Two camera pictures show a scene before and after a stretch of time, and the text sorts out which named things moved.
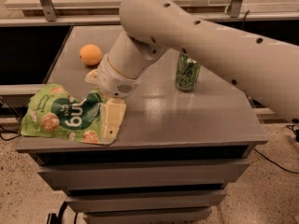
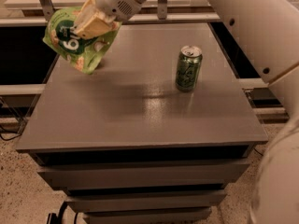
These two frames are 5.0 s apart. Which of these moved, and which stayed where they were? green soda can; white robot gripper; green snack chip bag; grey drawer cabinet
Moved: green snack chip bag; white robot gripper
Stayed: green soda can; grey drawer cabinet
